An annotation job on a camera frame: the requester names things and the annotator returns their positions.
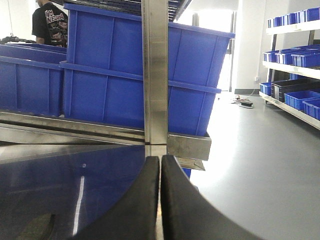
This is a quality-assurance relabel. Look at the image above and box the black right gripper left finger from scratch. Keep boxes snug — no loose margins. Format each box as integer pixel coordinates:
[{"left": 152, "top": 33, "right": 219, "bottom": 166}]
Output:
[{"left": 71, "top": 156, "right": 160, "bottom": 240}]

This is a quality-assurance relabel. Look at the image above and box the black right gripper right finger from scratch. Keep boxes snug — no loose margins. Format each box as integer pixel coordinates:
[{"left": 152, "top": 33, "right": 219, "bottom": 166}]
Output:
[{"left": 160, "top": 155, "right": 258, "bottom": 240}]

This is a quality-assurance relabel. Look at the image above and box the power adapter on floor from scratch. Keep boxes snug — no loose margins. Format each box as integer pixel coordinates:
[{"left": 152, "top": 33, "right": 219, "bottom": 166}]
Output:
[{"left": 239, "top": 100, "right": 254, "bottom": 108}]

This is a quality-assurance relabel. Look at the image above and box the large blue crate lower right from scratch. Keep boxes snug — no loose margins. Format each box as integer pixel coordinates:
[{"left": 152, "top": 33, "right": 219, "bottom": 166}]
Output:
[{"left": 60, "top": 61, "right": 221, "bottom": 136}]

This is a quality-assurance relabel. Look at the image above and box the large blue crate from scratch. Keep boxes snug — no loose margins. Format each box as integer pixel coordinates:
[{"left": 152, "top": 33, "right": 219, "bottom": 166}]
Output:
[
  {"left": 60, "top": 61, "right": 221, "bottom": 136},
  {"left": 64, "top": 2, "right": 235, "bottom": 87},
  {"left": 0, "top": 44, "right": 67, "bottom": 117}
]

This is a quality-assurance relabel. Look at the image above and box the black plastic bin on shelf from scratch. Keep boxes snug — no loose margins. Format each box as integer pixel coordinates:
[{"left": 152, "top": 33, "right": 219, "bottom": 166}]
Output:
[{"left": 271, "top": 78, "right": 320, "bottom": 103}]

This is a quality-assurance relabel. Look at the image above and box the white shelving rack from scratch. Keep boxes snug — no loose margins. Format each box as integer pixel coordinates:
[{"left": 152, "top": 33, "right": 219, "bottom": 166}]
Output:
[{"left": 259, "top": 20, "right": 320, "bottom": 129}]

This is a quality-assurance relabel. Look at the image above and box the large blue crate left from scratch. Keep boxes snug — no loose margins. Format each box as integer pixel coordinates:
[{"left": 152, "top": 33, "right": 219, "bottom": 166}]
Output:
[{"left": 0, "top": 44, "right": 67, "bottom": 117}]

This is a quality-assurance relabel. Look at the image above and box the large blue crate upper right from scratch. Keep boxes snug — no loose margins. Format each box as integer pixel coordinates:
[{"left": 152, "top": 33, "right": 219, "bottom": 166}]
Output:
[{"left": 64, "top": 2, "right": 235, "bottom": 87}]

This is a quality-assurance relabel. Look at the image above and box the person in black shirt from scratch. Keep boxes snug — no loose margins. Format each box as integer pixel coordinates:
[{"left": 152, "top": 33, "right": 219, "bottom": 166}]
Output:
[{"left": 32, "top": 0, "right": 68, "bottom": 48}]

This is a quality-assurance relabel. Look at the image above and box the steel roller rack frame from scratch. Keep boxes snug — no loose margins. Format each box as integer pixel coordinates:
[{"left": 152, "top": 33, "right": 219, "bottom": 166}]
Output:
[{"left": 0, "top": 110, "right": 212, "bottom": 170}]

